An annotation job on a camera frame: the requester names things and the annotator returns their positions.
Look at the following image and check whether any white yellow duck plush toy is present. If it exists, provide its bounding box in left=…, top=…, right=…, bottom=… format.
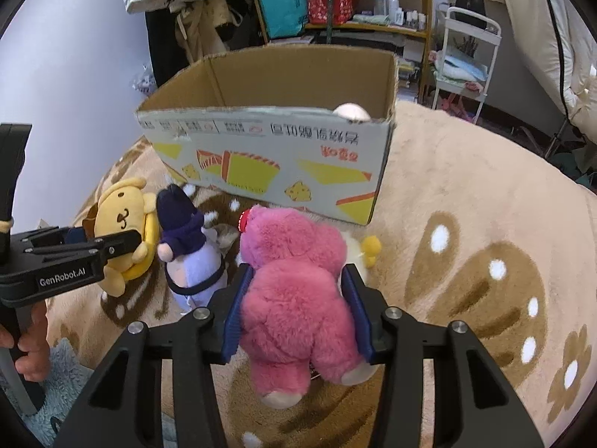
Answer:
left=336, top=231, right=383, bottom=286

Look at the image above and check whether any group of small bottles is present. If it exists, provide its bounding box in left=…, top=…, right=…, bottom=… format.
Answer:
left=372, top=0, right=427, bottom=29

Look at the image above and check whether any teal shopping bag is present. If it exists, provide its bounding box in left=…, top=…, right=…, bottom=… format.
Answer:
left=254, top=0, right=310, bottom=40

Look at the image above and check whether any white utility cart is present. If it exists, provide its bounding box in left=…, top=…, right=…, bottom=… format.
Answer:
left=429, top=6, right=503, bottom=125

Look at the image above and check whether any pink bear plush toy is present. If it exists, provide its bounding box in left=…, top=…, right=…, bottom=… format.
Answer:
left=237, top=204, right=381, bottom=409

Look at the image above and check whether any dark hanging coat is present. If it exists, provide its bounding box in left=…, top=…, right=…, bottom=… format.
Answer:
left=144, top=8, right=188, bottom=88

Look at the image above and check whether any beige printed blanket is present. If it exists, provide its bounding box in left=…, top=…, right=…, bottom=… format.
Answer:
left=44, top=102, right=597, bottom=448

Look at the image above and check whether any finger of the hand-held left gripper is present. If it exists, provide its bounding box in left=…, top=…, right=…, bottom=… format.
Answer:
left=25, top=230, right=143, bottom=268
left=12, top=226, right=94, bottom=248

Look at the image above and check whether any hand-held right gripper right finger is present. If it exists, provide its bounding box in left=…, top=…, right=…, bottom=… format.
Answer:
left=340, top=264, right=546, bottom=448

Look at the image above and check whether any printed cardboard box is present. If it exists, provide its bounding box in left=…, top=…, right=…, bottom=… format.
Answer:
left=134, top=46, right=400, bottom=227

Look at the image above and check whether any person's left hand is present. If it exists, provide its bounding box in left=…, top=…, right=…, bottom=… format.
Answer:
left=0, top=301, right=50, bottom=383

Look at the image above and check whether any yellow dog plush toy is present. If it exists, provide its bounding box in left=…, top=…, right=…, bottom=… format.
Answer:
left=83, top=176, right=162, bottom=298

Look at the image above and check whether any white fluffy plush toy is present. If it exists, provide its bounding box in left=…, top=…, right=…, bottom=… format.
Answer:
left=332, top=103, right=372, bottom=122

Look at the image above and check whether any khaki hanging coat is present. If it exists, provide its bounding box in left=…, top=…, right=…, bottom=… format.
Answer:
left=175, top=0, right=235, bottom=64

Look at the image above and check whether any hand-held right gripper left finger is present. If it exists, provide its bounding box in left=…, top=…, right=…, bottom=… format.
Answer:
left=53, top=264, right=255, bottom=448

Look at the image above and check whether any plastic bag of toys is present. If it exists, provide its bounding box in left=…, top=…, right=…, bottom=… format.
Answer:
left=132, top=62, right=157, bottom=95

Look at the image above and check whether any wooden shelf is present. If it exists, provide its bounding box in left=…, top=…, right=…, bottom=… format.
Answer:
left=243, top=0, right=435, bottom=103

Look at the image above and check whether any light blue fuzzy cloth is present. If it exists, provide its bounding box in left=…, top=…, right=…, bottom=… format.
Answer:
left=0, top=338, right=113, bottom=447

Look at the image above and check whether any purple plush toy dark hood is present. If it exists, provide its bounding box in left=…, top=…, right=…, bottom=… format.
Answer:
left=155, top=184, right=229, bottom=311

